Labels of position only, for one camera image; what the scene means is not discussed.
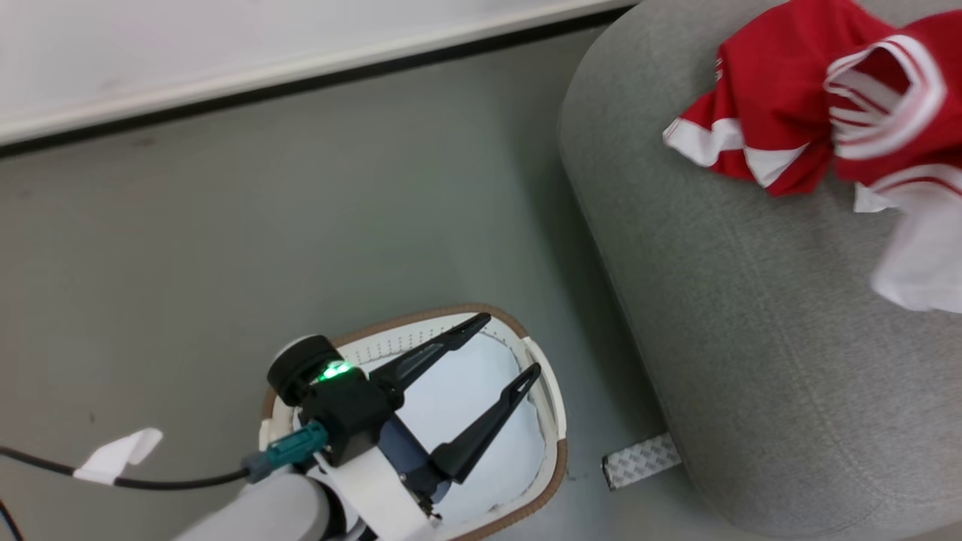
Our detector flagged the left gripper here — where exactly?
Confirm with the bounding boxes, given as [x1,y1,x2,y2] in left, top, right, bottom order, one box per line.
[308,313,543,541]

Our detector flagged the red garment with white panels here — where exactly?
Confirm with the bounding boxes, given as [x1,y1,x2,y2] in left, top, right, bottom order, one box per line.
[663,0,899,198]

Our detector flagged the white perforated laundry basket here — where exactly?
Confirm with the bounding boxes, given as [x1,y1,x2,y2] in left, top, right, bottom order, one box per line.
[259,304,568,541]

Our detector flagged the white fabric sheet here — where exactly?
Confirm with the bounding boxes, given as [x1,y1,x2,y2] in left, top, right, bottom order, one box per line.
[376,334,548,527]

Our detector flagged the white patterned tape patch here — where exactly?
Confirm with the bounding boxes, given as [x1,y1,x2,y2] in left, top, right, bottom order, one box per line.
[601,432,682,491]

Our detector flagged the grey upholstered ottoman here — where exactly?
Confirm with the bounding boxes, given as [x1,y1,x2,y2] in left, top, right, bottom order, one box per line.
[558,0,962,541]

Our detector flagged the white baseboard strip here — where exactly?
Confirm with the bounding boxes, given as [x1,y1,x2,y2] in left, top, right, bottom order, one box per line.
[0,0,640,147]

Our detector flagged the teal left cable connector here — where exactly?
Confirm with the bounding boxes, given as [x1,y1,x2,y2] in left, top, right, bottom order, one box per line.
[242,421,330,484]

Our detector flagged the black cable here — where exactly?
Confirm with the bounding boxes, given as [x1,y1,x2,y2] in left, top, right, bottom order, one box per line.
[0,446,250,541]

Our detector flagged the white cable tag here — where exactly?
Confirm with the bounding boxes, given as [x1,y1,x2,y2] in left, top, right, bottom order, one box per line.
[73,428,164,485]

